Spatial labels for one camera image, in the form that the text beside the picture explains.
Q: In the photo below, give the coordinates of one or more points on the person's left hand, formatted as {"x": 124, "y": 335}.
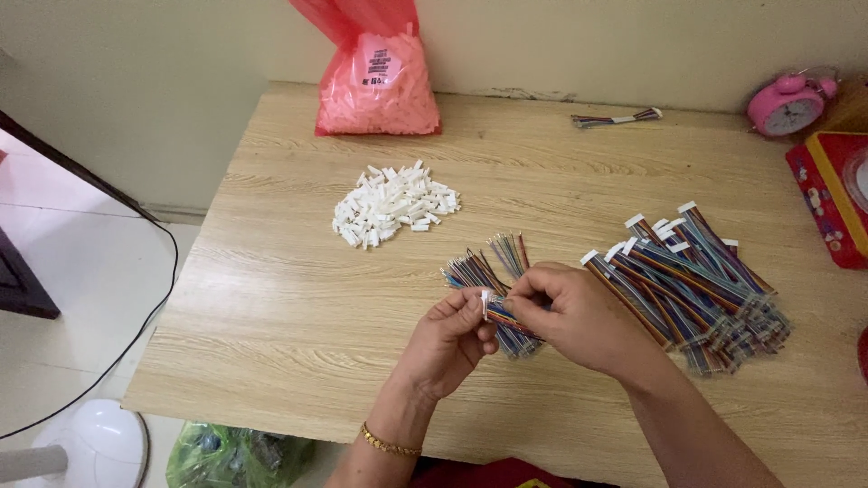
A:
{"x": 444, "y": 349}

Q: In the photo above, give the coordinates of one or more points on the person's right hand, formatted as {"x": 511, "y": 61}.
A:
{"x": 583, "y": 325}

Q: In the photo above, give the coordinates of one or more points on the white plastic connector housing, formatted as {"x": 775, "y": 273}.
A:
{"x": 485, "y": 303}

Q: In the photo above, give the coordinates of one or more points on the red cloth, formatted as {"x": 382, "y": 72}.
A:
{"x": 488, "y": 474}

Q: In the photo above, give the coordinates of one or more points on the heap of white connector housings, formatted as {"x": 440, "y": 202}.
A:
{"x": 394, "y": 202}

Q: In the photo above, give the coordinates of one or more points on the green plastic bag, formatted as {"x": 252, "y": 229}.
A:
{"x": 234, "y": 455}

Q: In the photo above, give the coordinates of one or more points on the red and yellow printed box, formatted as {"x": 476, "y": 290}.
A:
{"x": 833, "y": 196}

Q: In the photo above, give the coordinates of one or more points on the red bag of white connectors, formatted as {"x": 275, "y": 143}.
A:
{"x": 376, "y": 71}

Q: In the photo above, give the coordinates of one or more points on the pink alarm clock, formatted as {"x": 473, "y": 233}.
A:
{"x": 790, "y": 105}

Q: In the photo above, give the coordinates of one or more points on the white fan base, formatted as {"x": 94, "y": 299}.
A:
{"x": 88, "y": 444}

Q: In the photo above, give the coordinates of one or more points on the dark furniture piece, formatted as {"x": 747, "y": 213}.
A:
{"x": 24, "y": 281}

